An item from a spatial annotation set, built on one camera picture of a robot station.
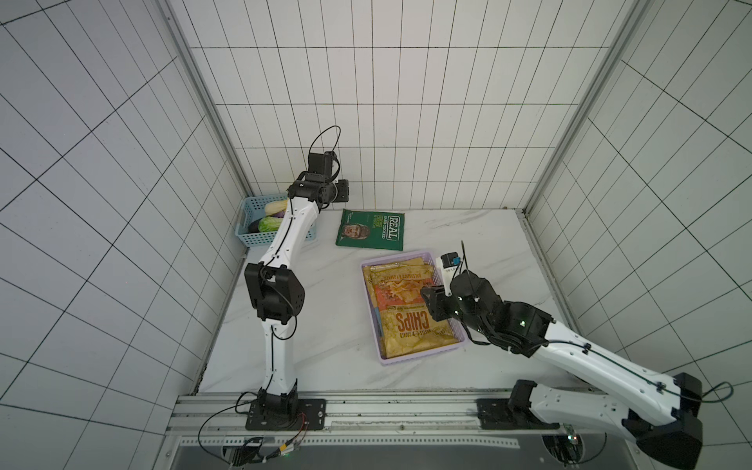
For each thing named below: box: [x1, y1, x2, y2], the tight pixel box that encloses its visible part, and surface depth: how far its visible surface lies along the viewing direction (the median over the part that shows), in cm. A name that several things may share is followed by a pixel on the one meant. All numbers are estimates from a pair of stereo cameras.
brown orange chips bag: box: [362, 257, 461, 358], surface depth 86 cm
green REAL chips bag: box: [334, 208, 405, 252], surface depth 116 cm
